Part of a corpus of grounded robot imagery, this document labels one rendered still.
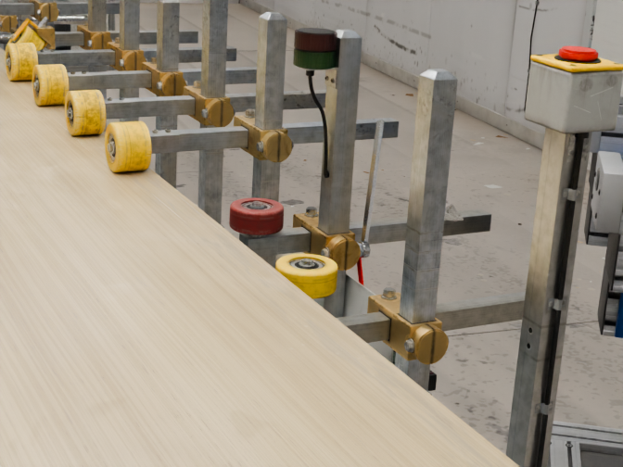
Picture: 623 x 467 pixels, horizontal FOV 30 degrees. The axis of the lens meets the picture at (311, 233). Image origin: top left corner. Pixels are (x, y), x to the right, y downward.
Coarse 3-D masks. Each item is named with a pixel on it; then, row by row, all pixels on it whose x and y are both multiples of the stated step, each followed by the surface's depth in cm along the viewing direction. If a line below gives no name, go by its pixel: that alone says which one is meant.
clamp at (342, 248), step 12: (300, 216) 180; (312, 228) 175; (312, 240) 176; (324, 240) 172; (336, 240) 171; (348, 240) 171; (312, 252) 176; (324, 252) 171; (336, 252) 171; (348, 252) 172; (360, 252) 173; (348, 264) 172
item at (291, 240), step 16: (352, 224) 181; (384, 224) 182; (400, 224) 183; (448, 224) 187; (464, 224) 188; (480, 224) 190; (240, 240) 174; (256, 240) 172; (272, 240) 173; (288, 240) 175; (304, 240) 176; (368, 240) 181; (384, 240) 182; (400, 240) 184
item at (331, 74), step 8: (304, 32) 161; (312, 32) 161; (320, 32) 161; (328, 32) 162; (296, 48) 163; (312, 72) 164; (328, 72) 167; (336, 72) 165; (328, 80) 167; (336, 80) 165; (312, 88) 165; (336, 88) 165; (312, 96) 166; (320, 104) 167; (328, 176) 170
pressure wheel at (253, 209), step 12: (240, 204) 172; (252, 204) 172; (264, 204) 174; (276, 204) 173; (240, 216) 169; (252, 216) 169; (264, 216) 169; (276, 216) 170; (240, 228) 170; (252, 228) 169; (264, 228) 169; (276, 228) 171
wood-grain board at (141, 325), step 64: (0, 64) 267; (0, 128) 210; (64, 128) 213; (0, 192) 173; (64, 192) 175; (128, 192) 177; (0, 256) 147; (64, 256) 149; (128, 256) 150; (192, 256) 151; (256, 256) 153; (0, 320) 128; (64, 320) 129; (128, 320) 130; (192, 320) 131; (256, 320) 132; (320, 320) 133; (0, 384) 114; (64, 384) 114; (128, 384) 115; (192, 384) 116; (256, 384) 117; (320, 384) 117; (384, 384) 118; (0, 448) 102; (64, 448) 102; (128, 448) 103; (192, 448) 104; (256, 448) 104; (320, 448) 105; (384, 448) 105; (448, 448) 106
